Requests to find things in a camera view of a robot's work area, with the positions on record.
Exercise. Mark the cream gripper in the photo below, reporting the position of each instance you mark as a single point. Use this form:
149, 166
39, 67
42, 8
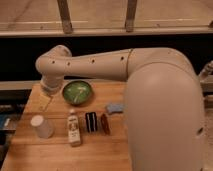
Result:
44, 101

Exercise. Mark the white ceramic cup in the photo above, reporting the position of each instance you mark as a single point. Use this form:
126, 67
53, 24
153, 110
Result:
42, 126

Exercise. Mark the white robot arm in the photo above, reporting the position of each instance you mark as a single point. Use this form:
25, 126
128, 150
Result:
163, 101

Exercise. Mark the black white striped eraser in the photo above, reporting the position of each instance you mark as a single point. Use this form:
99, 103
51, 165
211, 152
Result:
91, 121

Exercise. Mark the green bowl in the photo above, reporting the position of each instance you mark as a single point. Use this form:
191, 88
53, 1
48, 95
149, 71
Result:
77, 92

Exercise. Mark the white small bottle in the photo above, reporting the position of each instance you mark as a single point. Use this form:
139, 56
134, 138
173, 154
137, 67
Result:
74, 137

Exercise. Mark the brown red oval object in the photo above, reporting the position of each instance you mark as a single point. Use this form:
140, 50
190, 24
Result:
105, 124

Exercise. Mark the blue sponge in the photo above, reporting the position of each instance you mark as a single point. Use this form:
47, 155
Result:
112, 108

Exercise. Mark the left metal frame post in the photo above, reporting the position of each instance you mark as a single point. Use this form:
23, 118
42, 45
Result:
65, 16

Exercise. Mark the metal frame post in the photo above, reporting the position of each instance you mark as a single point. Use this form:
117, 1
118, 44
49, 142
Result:
130, 15
65, 16

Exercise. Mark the right metal frame post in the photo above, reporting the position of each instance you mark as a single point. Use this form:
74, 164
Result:
130, 15

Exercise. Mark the metal side rail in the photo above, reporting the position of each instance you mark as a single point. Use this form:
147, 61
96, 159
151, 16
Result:
207, 88

